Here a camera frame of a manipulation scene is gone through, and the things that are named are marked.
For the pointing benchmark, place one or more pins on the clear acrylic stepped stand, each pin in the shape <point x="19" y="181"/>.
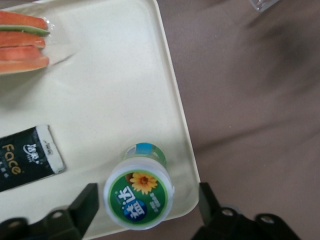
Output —
<point x="262" y="4"/>

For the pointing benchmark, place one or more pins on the black tissue pack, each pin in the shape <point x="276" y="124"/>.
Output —
<point x="22" y="160"/>

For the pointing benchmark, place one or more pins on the cream plastic tray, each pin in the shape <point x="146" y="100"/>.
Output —
<point x="112" y="87"/>

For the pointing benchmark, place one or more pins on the green gum bottle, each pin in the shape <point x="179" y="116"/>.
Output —
<point x="138" y="197"/>

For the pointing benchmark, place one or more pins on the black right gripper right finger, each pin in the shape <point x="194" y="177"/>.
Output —
<point x="210" y="210"/>

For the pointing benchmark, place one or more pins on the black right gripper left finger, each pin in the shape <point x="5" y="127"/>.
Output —
<point x="80" y="207"/>

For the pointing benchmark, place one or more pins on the wrapped triangle sandwich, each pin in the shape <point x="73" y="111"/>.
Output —
<point x="20" y="37"/>

